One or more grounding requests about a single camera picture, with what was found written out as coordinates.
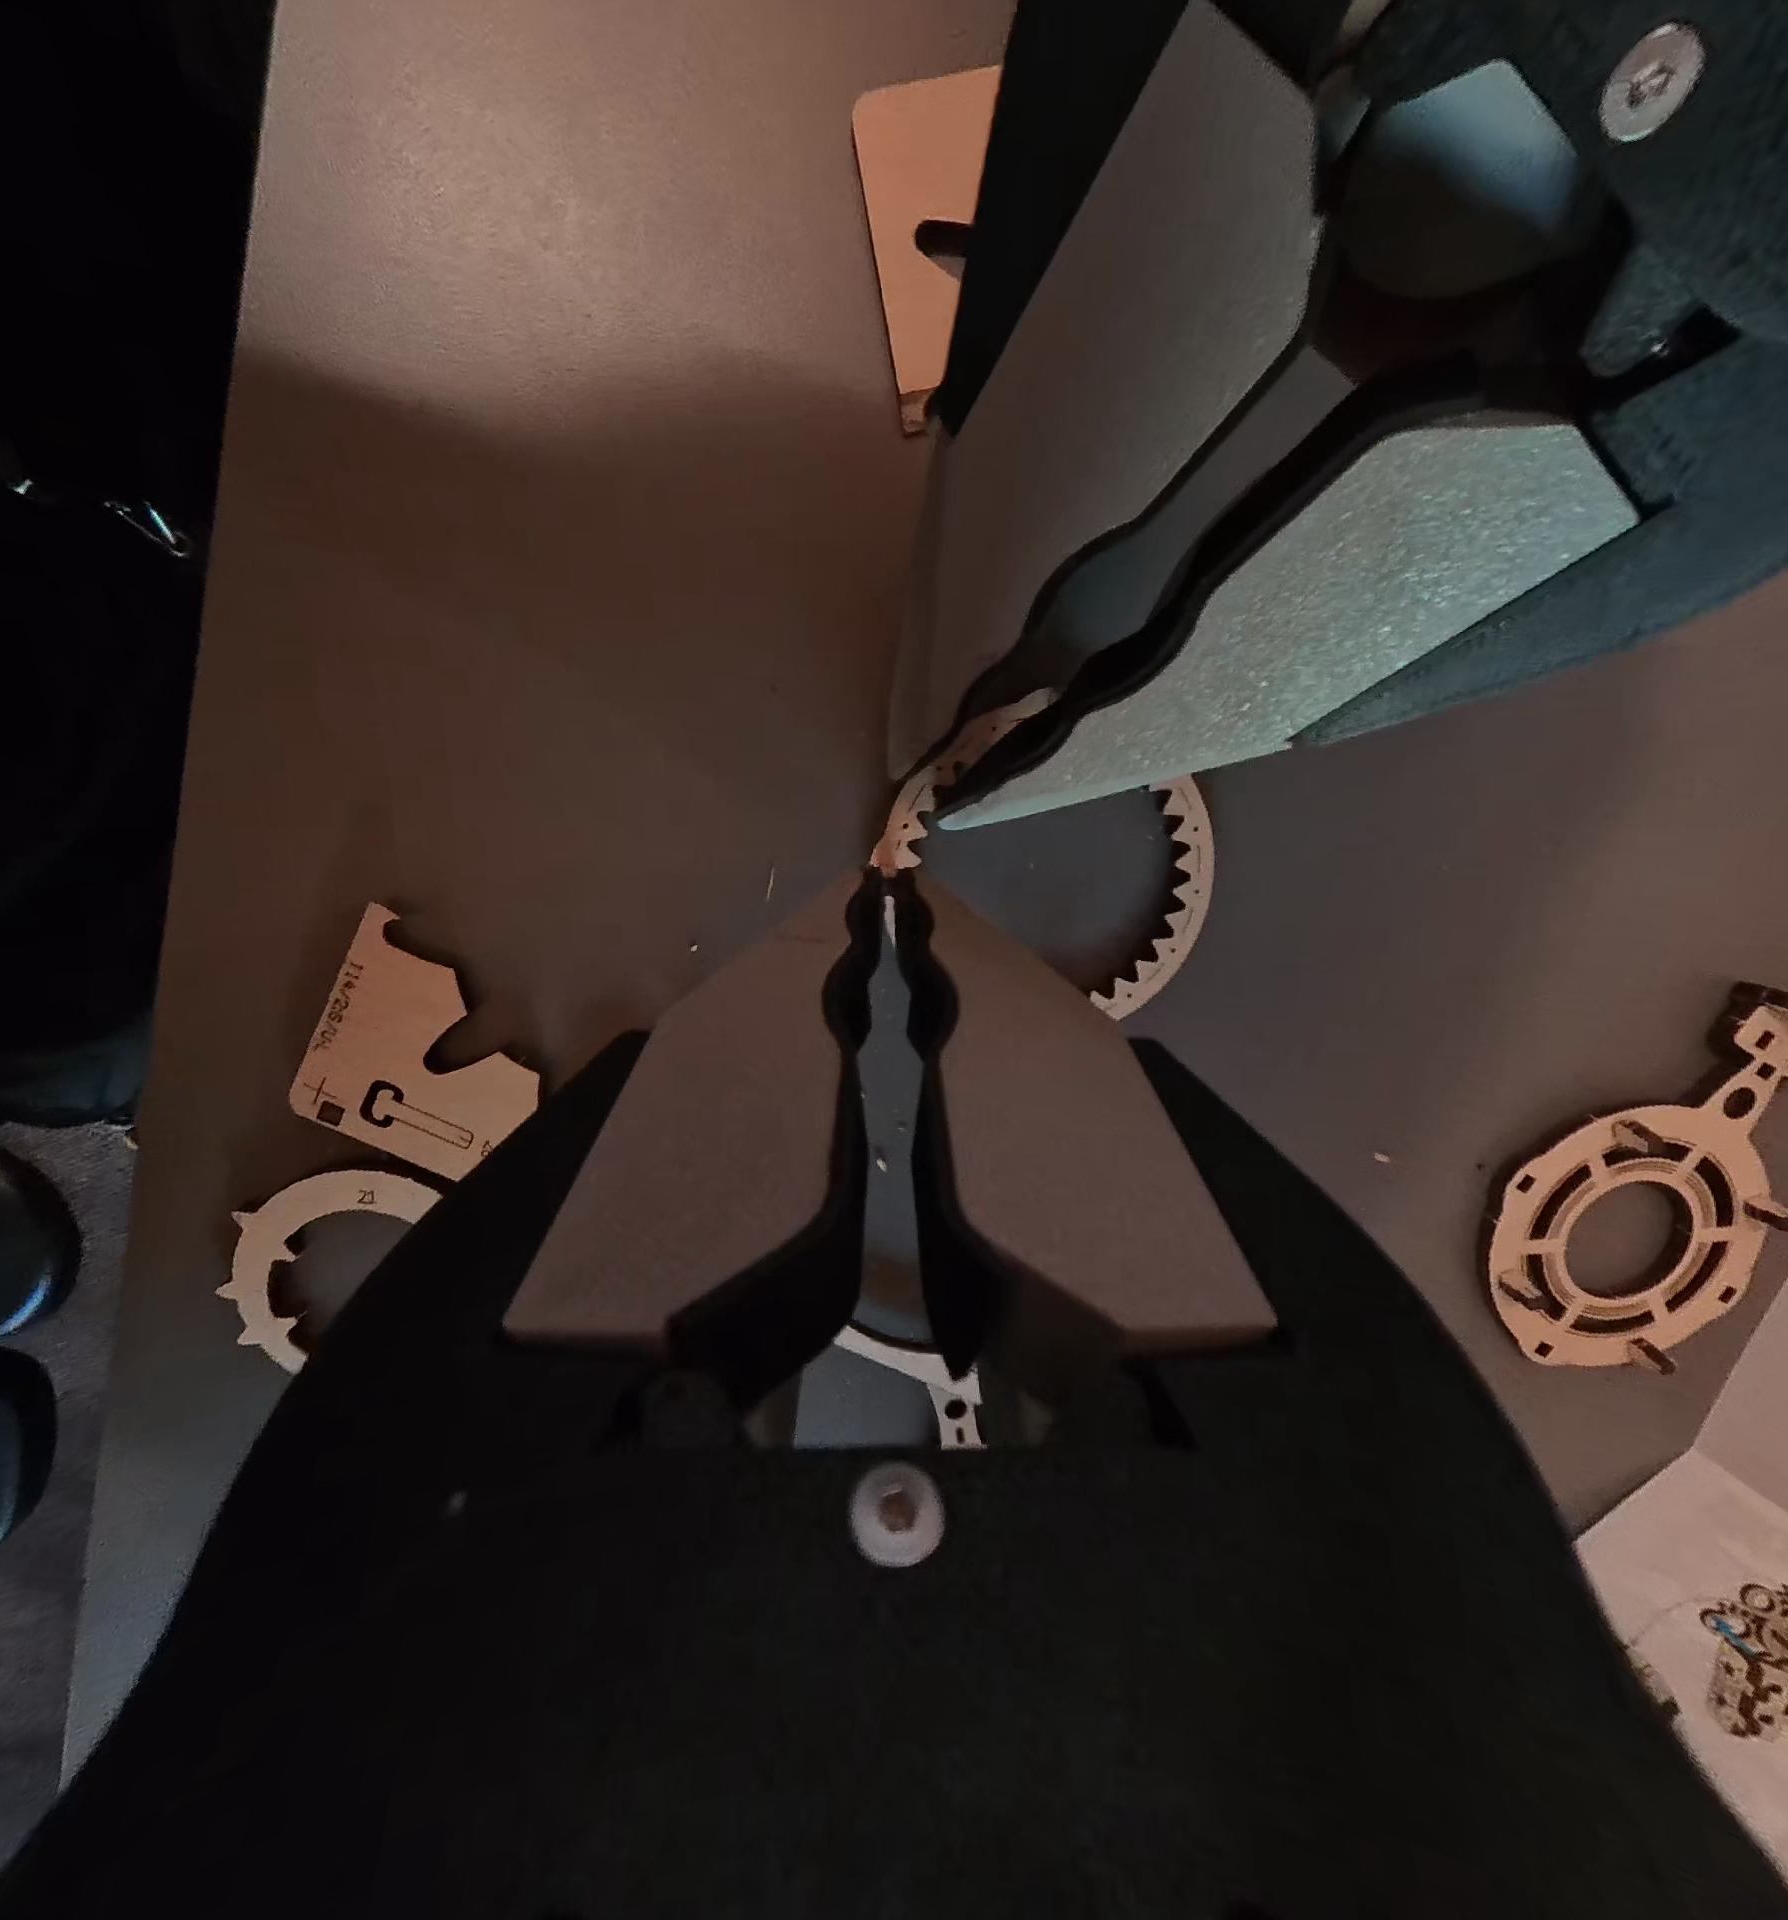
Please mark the wooden offcut sheet with markings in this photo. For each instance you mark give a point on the wooden offcut sheet with markings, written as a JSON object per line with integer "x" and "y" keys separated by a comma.
{"x": 385, "y": 1007}

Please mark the wooden offcut with jagged cutout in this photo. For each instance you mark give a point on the wooden offcut with jagged cutout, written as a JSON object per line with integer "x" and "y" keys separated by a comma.
{"x": 909, "y": 165}

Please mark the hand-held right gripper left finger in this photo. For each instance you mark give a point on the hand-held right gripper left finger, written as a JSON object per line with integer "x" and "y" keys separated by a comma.
{"x": 684, "y": 1186}

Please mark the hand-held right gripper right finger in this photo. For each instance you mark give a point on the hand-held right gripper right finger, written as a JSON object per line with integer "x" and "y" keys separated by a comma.
{"x": 1090, "y": 1186}

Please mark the round wooden frame assembly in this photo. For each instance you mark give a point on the round wooden frame assembly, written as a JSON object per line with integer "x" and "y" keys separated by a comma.
{"x": 1759, "y": 1073}

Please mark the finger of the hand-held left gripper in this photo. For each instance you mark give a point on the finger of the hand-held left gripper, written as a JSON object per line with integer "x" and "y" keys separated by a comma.
{"x": 1133, "y": 299}
{"x": 1360, "y": 601}

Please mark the instruction sheet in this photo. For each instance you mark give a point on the instruction sheet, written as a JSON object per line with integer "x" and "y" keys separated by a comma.
{"x": 1660, "y": 1574}

